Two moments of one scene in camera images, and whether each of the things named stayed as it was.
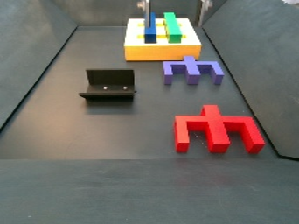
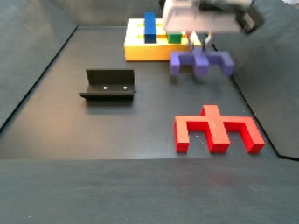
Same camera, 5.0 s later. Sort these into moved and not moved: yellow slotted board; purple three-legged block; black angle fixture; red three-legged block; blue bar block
Moved: purple three-legged block
Not moved: black angle fixture; red three-legged block; blue bar block; yellow slotted board
